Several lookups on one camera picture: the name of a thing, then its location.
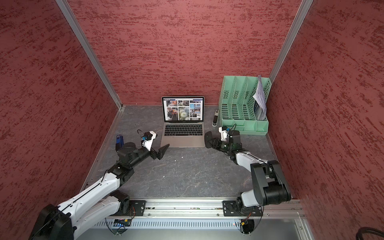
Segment black wireless mouse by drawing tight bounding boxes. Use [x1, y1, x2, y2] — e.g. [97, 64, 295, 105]
[205, 131, 213, 149]

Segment aluminium front rail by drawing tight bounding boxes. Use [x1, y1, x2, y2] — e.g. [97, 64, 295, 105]
[86, 197, 307, 219]

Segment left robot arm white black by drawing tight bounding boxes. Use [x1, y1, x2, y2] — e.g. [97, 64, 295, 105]
[29, 143, 169, 240]

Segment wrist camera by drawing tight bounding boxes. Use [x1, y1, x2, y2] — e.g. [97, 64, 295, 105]
[218, 126, 230, 142]
[141, 131, 157, 151]

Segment black cable bottom right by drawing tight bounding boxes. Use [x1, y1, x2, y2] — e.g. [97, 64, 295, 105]
[355, 226, 384, 240]

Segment blue pen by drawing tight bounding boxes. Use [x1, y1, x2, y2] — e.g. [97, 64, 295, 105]
[115, 135, 124, 152]

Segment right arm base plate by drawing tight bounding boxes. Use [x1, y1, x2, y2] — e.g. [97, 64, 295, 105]
[222, 201, 263, 218]

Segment silver laptop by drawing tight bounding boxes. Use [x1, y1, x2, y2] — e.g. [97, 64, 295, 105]
[161, 96, 205, 148]

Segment papers in organizer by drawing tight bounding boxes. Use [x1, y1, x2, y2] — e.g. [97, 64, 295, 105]
[253, 75, 267, 121]

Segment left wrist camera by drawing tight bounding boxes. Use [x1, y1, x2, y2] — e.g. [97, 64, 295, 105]
[141, 131, 157, 151]

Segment green desk file organizer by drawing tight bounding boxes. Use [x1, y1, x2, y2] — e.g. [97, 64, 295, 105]
[219, 76, 272, 136]

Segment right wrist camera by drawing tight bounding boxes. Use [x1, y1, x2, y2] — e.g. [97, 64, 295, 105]
[218, 126, 230, 142]

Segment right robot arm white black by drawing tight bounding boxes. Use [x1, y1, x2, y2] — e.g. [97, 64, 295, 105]
[206, 130, 292, 210]

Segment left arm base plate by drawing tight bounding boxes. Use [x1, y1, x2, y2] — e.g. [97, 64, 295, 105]
[119, 200, 147, 217]

